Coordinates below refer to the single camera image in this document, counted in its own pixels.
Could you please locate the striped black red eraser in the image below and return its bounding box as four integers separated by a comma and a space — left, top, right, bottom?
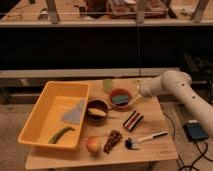
123, 111, 143, 131

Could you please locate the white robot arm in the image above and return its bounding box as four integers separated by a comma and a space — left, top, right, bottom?
137, 70, 213, 138

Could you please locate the terracotta orange bowl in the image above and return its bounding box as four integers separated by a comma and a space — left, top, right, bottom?
108, 88, 132, 110

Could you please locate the teal sponge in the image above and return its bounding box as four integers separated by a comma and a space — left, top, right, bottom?
111, 95, 129, 105

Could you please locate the wooden table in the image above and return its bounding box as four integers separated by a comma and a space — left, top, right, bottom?
24, 77, 179, 171

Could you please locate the light green cup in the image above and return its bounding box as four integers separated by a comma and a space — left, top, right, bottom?
103, 79, 113, 93

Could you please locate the yellow food piece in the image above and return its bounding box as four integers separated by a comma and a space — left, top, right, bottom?
88, 108, 106, 117

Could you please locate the dark brown bowl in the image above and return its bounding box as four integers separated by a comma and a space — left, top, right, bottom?
86, 100, 108, 123

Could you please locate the red yellow apple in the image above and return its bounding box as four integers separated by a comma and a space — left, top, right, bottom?
86, 136, 101, 153

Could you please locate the black box device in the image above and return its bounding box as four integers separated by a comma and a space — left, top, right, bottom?
183, 122, 209, 142

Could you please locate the grey blue cloth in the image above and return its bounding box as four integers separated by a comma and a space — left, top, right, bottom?
61, 99, 85, 124

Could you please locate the yellow plastic bin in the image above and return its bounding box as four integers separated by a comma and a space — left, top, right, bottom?
18, 81, 90, 150

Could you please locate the green pepper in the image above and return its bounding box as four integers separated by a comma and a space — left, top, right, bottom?
48, 127, 74, 144

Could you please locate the white handled black brush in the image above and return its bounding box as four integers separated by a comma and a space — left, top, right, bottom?
124, 131, 168, 150

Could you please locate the black cable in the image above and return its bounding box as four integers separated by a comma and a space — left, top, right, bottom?
162, 112, 213, 171

